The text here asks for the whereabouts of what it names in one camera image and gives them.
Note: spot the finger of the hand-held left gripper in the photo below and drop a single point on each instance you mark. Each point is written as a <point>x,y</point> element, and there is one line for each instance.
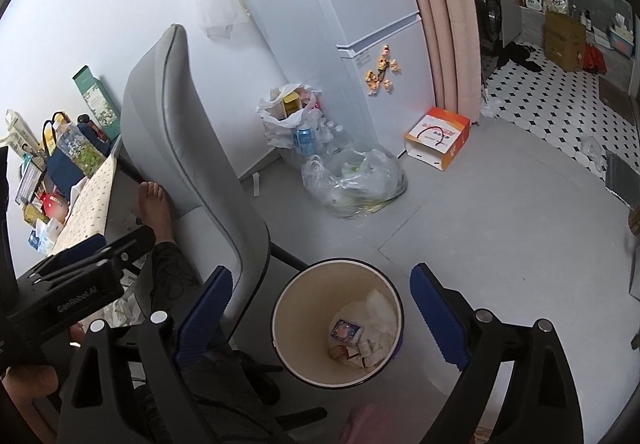
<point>70,254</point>
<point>130,244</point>

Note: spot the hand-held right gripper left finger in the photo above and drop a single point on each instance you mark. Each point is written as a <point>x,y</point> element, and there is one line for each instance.
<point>202,319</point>

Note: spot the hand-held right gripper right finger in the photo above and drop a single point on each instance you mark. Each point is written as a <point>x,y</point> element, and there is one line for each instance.
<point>440,319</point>

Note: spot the white tissue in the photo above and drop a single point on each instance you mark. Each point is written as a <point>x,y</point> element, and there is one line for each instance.
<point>372,355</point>
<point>375,311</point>

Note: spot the purple tissue packet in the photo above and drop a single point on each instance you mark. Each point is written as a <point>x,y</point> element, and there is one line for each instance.
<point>346,331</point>

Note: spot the cream trash bin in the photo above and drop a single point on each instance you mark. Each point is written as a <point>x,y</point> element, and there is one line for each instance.
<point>300,319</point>

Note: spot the person's left hand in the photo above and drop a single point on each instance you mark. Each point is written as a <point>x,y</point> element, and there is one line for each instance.
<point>30,381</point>

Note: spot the blue white tissue box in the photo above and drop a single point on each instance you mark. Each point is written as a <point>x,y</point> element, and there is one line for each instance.
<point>45,236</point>

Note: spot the person's foot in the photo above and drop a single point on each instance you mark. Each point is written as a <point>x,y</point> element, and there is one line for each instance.
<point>155,209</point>

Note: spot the person's leg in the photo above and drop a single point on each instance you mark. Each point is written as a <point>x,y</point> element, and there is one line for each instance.
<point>172,274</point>

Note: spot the red plastic container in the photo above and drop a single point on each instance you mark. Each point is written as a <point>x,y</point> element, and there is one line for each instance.
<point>52,204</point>

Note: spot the floral tablecloth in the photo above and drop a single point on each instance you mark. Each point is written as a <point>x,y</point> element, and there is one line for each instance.
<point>90,199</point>

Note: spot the navy lunch bag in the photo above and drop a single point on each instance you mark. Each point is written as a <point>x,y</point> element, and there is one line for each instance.
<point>60,169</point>

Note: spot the clear bottle with green plants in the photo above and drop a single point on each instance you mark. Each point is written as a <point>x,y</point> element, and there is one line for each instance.
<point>82,149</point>

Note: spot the grey chair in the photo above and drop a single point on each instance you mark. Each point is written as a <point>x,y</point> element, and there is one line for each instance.
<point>190,149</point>

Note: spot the pink cloth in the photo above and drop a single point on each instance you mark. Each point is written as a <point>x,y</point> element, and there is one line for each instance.
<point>367,424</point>

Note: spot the green box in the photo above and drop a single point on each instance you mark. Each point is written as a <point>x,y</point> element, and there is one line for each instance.
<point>97,99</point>

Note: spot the orange white cardboard box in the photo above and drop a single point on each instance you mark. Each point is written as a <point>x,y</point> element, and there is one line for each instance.
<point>440,139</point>

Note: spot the white plastic bag with items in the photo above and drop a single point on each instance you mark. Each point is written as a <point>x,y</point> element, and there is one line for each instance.
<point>280,124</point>

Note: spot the small clear plastic bag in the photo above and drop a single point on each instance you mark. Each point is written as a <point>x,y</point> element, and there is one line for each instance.
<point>592,151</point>

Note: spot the figurine fridge magnets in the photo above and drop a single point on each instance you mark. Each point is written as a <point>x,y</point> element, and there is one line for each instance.
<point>382,69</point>

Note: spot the black clothes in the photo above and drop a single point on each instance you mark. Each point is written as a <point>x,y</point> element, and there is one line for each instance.
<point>517,56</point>

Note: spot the brown doormat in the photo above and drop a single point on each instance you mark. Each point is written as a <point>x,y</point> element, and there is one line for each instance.
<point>616,94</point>

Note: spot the pink curtain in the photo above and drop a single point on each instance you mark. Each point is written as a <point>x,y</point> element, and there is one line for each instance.
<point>440,24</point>

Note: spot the red bag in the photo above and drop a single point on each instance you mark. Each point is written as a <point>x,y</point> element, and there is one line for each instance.
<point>595,59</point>

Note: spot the large brown cardboard box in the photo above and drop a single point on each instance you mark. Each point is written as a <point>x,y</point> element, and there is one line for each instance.
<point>565,41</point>

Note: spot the washing machine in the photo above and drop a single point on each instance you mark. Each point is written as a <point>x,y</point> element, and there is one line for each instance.
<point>492,4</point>

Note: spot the white detergent bottle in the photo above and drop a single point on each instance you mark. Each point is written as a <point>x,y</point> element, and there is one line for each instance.
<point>533,0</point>

